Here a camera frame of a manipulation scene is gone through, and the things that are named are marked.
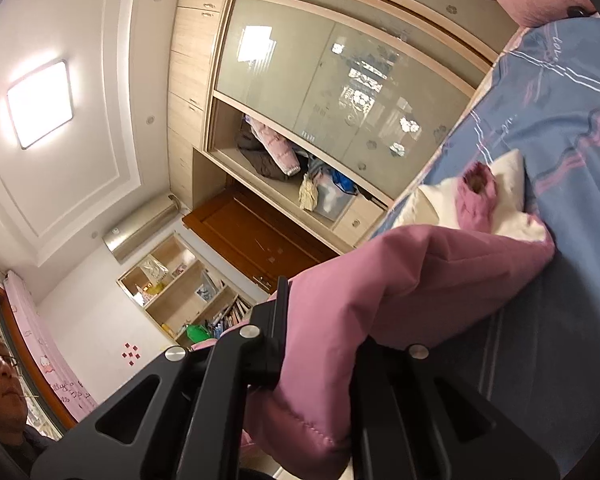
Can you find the pink puffer jacket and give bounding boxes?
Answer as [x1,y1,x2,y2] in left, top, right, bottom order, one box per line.
[250,120,302,177]

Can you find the brown wooden door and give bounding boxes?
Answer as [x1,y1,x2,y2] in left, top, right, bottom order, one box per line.
[182,180,342,306]

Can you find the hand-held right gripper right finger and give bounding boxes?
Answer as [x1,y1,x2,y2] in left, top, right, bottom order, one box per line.
[352,337,561,480]

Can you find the blue cloth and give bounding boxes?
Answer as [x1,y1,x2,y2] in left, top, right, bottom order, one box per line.
[330,167,361,196]

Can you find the beige cloth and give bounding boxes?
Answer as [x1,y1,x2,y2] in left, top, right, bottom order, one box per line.
[299,174,322,212]

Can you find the pink printed curtain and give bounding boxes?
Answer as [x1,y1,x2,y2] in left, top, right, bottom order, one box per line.
[2,270,99,422]

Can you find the light wood wardrobe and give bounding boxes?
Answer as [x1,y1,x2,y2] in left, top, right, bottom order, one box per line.
[167,0,522,251]

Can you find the frosted flower-pattern sliding door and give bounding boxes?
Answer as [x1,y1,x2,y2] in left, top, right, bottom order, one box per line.
[212,0,476,196]

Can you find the person's head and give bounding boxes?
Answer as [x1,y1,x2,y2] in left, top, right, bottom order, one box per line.
[0,310,42,447]

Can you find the wardrobe drawer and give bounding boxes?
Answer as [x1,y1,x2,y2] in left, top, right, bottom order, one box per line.
[332,192,387,249]

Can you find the square ceiling light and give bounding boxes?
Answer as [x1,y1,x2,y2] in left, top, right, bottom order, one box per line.
[6,60,76,150]

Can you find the pink and white hooded jacket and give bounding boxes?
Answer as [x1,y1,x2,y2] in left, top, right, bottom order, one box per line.
[245,150,557,480]

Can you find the green bag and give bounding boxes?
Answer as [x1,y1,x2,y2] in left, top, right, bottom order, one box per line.
[186,324,212,347]

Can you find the translucent storage box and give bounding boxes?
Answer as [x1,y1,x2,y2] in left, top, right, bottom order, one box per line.
[314,175,358,222]

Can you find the wall bookshelf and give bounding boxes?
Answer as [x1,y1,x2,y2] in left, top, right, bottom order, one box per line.
[117,230,257,352]

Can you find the dark hanging jacket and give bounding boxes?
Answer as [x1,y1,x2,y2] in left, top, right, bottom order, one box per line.
[236,132,291,182]

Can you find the blue striped bed sheet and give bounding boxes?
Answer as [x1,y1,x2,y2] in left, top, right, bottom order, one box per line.
[370,20,600,480]

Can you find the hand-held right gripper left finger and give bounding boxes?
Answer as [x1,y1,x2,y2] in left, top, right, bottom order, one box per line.
[30,276,292,480]

